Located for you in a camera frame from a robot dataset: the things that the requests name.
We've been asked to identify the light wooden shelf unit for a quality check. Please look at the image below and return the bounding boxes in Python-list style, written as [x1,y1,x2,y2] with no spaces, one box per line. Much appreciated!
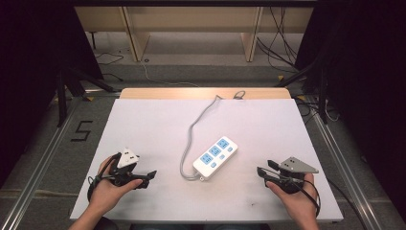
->
[74,6,314,63]

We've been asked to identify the black metal stand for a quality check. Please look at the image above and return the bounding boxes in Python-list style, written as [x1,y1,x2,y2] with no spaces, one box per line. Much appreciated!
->
[55,66,117,128]
[273,59,330,126]

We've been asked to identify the bundle of black floor cables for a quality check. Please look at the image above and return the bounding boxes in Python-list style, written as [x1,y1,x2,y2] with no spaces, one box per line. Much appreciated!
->
[256,6,302,74]

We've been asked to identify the thin black floor cable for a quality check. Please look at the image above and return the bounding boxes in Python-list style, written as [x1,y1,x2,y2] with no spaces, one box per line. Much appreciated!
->
[95,52,125,82]

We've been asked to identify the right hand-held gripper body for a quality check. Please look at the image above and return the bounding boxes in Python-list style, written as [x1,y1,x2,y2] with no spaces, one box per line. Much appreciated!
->
[265,155,320,195]

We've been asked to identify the dark curtain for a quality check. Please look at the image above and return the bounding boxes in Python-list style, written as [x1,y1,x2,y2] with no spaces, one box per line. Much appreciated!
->
[294,0,406,222]
[0,0,105,190]

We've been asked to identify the tangle of cables by stand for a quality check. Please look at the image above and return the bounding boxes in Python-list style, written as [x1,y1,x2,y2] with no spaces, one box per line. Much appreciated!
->
[294,95,340,125]

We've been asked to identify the white floor cable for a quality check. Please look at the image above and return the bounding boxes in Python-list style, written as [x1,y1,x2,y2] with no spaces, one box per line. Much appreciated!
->
[139,59,199,88]

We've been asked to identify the person's left hand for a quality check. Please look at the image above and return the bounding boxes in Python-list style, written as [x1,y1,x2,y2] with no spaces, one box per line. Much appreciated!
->
[88,155,144,217]

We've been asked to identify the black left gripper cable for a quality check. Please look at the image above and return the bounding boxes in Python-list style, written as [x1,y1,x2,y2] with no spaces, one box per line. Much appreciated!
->
[86,152,123,203]

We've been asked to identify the person's right hand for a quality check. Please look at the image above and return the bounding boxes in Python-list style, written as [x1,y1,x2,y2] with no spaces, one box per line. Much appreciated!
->
[265,172,321,222]

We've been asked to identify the white table board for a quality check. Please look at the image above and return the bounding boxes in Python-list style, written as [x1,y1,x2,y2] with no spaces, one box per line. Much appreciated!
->
[69,98,345,223]

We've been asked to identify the wooden table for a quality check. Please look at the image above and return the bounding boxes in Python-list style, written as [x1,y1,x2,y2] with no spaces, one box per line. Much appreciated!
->
[119,87,292,101]

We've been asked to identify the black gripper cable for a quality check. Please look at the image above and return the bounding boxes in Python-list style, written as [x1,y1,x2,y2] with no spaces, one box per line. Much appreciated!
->
[86,152,123,203]
[299,178,322,219]

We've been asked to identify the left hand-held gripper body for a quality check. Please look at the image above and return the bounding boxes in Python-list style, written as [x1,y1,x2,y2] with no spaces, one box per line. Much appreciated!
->
[107,147,142,188]

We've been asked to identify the white power strip blue sockets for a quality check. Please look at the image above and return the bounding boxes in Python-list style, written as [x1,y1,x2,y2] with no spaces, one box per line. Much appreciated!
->
[192,135,239,181]

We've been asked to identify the grey power strip cable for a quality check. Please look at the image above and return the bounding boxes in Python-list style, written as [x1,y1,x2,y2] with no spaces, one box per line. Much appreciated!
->
[179,90,247,182]

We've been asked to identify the aluminium floor rail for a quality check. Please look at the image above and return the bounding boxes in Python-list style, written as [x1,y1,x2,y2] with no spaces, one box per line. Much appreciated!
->
[309,109,386,230]
[0,95,82,230]

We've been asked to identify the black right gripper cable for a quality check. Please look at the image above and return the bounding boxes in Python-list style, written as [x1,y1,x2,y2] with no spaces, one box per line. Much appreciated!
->
[299,178,322,219]

